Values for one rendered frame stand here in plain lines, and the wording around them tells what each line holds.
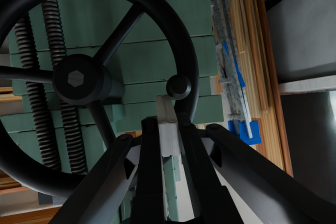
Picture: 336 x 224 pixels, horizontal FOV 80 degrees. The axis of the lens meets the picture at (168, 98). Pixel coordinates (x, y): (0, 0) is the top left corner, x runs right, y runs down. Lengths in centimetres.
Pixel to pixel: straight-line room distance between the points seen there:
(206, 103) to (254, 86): 139
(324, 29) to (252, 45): 47
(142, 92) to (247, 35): 152
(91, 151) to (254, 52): 162
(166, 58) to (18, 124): 29
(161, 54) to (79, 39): 18
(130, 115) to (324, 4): 157
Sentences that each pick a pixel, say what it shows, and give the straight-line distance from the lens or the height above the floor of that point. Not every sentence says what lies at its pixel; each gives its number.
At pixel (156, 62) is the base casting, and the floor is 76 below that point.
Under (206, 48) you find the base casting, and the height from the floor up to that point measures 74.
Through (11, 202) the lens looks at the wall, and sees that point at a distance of 347.
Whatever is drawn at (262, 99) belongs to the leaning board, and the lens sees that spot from 181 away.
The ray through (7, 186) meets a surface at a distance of 285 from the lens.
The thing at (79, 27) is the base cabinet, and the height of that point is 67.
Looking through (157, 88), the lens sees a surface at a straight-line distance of 43.
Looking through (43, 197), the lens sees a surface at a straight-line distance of 47.
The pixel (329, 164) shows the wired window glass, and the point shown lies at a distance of 195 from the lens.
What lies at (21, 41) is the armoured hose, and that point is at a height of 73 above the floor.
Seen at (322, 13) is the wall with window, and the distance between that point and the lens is 179.
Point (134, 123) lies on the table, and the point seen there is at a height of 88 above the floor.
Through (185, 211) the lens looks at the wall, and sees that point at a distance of 333.
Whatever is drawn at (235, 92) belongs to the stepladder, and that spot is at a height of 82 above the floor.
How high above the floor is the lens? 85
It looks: 2 degrees down
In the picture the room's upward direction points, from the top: 174 degrees clockwise
